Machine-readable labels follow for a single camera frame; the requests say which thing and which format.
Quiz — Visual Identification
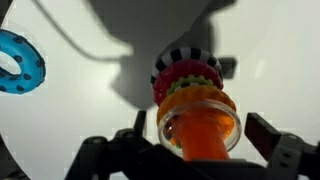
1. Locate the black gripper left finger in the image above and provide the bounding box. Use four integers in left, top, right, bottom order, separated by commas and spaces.
133, 110, 147, 136

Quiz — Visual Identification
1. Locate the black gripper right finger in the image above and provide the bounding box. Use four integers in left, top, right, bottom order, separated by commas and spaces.
244, 112, 281, 160

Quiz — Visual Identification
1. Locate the black white striped base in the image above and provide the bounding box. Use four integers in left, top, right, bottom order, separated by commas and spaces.
150, 47, 222, 84

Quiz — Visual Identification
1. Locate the green beaded ring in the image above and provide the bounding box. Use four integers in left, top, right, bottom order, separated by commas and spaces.
166, 74, 214, 96

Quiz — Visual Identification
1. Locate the yellow stacking ring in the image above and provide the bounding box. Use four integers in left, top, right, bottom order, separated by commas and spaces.
156, 85, 237, 126

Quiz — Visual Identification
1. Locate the blue dotted ring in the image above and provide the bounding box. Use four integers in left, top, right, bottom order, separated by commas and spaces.
0, 28, 47, 95

